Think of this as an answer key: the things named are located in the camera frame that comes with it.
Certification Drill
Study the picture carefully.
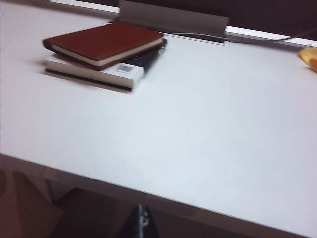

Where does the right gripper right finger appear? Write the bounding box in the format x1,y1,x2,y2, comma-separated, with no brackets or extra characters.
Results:
142,205,160,238

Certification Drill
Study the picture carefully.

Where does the black book with white pages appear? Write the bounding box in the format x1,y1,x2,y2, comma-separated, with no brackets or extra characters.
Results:
44,38,168,92

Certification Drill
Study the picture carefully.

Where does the yellow cloth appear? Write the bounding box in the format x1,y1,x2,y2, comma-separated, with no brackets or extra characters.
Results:
298,46,317,73

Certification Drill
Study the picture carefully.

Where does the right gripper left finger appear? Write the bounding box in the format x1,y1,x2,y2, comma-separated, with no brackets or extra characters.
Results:
116,204,143,238

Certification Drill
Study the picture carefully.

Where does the recessed desk cable tray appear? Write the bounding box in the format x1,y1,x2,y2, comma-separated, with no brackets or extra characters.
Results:
158,31,228,46

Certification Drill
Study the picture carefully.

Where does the grey power cable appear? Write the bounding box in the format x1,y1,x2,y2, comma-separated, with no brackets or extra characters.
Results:
173,31,313,43

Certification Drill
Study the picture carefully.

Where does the red leather-bound book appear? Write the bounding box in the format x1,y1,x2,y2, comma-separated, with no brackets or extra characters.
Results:
42,21,166,71

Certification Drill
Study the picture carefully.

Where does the grey metal cable flap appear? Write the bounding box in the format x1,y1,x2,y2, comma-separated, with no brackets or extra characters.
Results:
118,0,230,38

